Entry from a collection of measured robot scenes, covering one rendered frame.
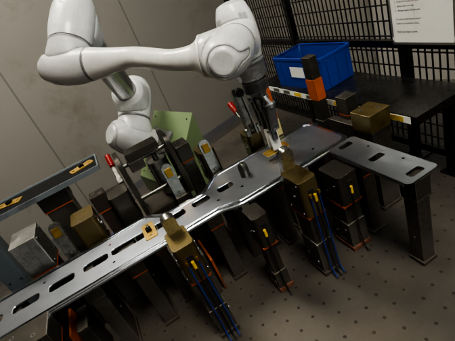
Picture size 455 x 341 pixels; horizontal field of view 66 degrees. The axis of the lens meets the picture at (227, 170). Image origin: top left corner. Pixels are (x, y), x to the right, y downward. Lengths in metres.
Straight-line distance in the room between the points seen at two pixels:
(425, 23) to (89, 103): 2.86
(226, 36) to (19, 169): 2.83
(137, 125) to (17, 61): 1.85
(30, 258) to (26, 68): 2.38
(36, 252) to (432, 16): 1.36
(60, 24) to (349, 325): 1.18
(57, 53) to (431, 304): 1.24
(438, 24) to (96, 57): 1.01
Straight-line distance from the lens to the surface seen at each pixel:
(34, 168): 3.46
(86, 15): 1.29
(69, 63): 1.18
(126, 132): 1.67
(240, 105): 1.21
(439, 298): 1.07
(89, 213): 1.18
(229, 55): 0.79
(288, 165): 0.96
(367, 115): 1.11
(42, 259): 1.21
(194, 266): 0.89
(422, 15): 1.29
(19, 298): 1.19
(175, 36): 3.90
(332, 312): 1.05
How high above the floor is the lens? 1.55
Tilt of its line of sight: 28 degrees down
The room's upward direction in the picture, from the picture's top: 23 degrees counter-clockwise
